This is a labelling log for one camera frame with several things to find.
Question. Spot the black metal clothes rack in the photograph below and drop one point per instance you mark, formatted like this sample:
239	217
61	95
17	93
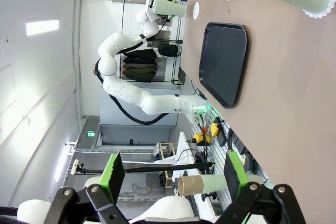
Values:
176	51

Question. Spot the wooden shelf rack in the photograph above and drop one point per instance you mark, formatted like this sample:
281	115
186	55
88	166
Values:
168	153

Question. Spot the green spare cup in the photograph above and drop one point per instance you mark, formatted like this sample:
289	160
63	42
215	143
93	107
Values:
215	183

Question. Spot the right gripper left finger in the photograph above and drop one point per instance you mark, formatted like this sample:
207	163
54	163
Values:
106	171

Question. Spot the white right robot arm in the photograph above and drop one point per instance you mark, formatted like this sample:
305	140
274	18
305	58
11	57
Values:
170	208

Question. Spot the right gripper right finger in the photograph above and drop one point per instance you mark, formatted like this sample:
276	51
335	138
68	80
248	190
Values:
233	176

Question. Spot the black tripod pole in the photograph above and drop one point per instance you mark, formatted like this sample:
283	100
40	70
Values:
147	168

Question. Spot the black plastic tray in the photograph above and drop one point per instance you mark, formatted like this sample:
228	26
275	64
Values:
223	64

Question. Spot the dark folded jackets stack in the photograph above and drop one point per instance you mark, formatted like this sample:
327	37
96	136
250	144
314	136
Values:
139	65

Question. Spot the brown spare cup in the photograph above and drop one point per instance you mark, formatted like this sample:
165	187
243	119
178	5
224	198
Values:
190	185

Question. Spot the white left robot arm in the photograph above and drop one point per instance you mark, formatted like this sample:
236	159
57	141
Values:
126	93

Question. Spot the black bag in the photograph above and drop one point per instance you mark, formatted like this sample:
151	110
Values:
168	50

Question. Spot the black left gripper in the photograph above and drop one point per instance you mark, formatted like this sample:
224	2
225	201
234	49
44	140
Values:
164	20

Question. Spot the grey slatted panel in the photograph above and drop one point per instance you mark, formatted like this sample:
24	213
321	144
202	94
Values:
223	145

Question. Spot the green exit sign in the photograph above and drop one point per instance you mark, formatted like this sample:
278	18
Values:
91	133

